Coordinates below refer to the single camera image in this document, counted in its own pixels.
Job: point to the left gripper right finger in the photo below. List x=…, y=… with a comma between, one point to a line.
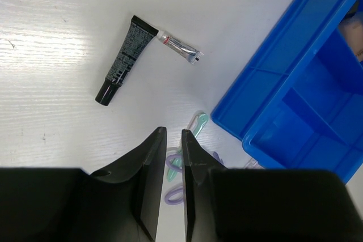
x=198, y=211

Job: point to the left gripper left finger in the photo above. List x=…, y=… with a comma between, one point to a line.
x=125, y=195

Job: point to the false eyelash packet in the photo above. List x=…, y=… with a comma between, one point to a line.
x=252, y=164

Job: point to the mint green eyelash applicator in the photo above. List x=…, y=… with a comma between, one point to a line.
x=174, y=158

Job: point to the small silver glue tube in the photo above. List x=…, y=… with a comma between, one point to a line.
x=188, y=52

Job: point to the black makeup tube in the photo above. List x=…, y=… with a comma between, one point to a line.
x=139, y=35

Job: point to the beige foundation tube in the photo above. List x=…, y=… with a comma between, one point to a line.
x=351, y=30

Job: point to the blue divided plastic bin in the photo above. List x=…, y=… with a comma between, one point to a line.
x=298, y=102

